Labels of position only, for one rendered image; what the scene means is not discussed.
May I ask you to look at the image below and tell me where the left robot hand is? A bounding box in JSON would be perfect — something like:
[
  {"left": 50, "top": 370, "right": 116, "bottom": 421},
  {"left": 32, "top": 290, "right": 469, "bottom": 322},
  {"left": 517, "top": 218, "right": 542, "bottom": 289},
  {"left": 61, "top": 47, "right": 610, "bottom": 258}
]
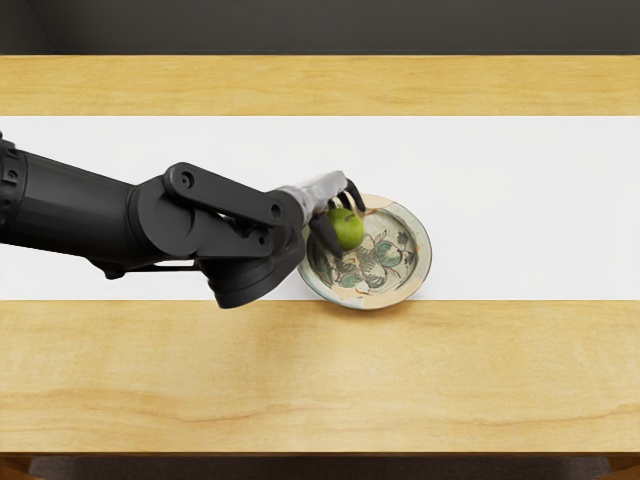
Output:
[{"left": 274, "top": 170, "right": 366, "bottom": 260}]

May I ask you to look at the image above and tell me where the green round fruit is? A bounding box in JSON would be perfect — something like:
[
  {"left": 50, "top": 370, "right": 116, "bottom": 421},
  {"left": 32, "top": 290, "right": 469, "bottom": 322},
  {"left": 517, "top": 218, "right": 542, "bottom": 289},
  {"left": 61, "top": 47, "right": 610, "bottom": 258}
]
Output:
[{"left": 325, "top": 207, "right": 366, "bottom": 252}]

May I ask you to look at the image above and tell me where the patterned ceramic plate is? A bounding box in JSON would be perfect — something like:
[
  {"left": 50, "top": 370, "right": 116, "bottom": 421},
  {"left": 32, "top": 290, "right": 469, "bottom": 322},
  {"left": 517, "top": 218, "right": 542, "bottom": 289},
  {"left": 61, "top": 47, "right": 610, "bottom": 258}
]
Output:
[{"left": 296, "top": 193, "right": 433, "bottom": 311}]

